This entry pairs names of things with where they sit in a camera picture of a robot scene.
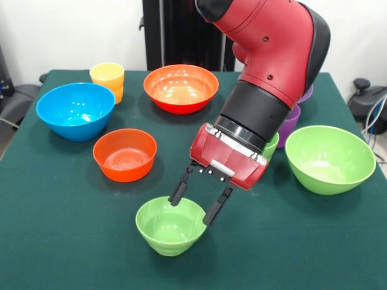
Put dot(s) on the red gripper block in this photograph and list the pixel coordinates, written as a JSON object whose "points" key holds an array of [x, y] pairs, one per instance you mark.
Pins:
{"points": [[229, 163]]}

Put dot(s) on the small green bowl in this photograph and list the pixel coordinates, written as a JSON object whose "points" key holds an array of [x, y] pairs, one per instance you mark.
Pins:
{"points": [[169, 238]]}

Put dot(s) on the small orange bowl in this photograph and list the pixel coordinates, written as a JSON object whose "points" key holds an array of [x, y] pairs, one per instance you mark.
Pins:
{"points": [[124, 172]]}

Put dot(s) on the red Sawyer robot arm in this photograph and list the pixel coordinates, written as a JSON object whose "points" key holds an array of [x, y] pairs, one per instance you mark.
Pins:
{"points": [[272, 45]]}

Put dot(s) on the green cup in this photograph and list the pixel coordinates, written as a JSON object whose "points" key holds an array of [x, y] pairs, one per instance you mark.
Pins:
{"points": [[271, 148]]}

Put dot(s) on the large orange bowl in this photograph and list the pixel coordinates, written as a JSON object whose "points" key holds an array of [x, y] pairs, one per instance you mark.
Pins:
{"points": [[181, 90]]}

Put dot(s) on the dark green tablecloth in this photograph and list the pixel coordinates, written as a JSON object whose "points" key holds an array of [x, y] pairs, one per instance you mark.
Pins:
{"points": [[90, 226]]}

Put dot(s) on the purple cup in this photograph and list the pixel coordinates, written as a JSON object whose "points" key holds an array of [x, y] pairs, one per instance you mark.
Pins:
{"points": [[290, 127]]}

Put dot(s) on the large green bowl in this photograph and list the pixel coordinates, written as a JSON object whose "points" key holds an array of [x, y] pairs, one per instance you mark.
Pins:
{"points": [[326, 157]]}

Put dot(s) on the large purple bowl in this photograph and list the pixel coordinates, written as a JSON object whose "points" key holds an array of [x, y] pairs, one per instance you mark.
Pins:
{"points": [[306, 95]]}

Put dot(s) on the yellow cup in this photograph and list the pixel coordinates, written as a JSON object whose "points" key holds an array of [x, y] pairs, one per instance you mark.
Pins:
{"points": [[107, 77]]}

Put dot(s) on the blue bowl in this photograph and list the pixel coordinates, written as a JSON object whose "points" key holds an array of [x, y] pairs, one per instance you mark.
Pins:
{"points": [[75, 108]]}

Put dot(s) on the black machine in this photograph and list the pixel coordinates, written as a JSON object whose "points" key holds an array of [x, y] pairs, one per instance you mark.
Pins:
{"points": [[4, 72]]}

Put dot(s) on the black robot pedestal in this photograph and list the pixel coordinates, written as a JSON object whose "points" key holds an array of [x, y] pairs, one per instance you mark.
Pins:
{"points": [[169, 30]]}

